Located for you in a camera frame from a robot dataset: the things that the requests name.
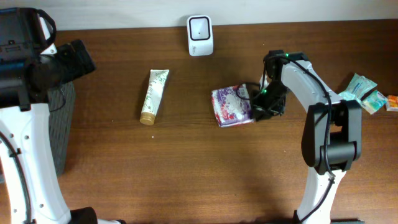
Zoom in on red purple pad package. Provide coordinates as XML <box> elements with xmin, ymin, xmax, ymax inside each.
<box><xmin>211</xmin><ymin>84</ymin><xmax>254</xmax><ymax>128</ymax></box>

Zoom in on teal wet wipes pack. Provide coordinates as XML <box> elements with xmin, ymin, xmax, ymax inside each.
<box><xmin>338</xmin><ymin>73</ymin><xmax>377</xmax><ymax>104</ymax></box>

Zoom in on dark grey plastic basket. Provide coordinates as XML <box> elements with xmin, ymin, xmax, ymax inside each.
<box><xmin>48</xmin><ymin>82</ymin><xmax>76</xmax><ymax>176</ymax></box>

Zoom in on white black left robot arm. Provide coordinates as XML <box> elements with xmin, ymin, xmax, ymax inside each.
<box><xmin>1</xmin><ymin>7</ymin><xmax>100</xmax><ymax>223</ymax></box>

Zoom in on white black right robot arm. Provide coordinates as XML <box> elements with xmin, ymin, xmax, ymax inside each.
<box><xmin>251</xmin><ymin>50</ymin><xmax>362</xmax><ymax>223</ymax></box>

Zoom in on white barcode scanner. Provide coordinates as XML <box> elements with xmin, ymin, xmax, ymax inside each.
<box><xmin>187</xmin><ymin>15</ymin><xmax>214</xmax><ymax>57</ymax></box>

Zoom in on white Pantene tube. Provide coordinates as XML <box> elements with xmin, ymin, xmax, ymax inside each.
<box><xmin>140</xmin><ymin>70</ymin><xmax>170</xmax><ymax>125</ymax></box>

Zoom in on green tissue pack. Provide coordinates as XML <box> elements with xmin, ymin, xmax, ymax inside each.
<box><xmin>361</xmin><ymin>90</ymin><xmax>387</xmax><ymax>114</ymax></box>

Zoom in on orange tissue pack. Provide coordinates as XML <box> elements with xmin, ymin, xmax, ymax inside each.
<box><xmin>386</xmin><ymin>95</ymin><xmax>398</xmax><ymax>111</ymax></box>

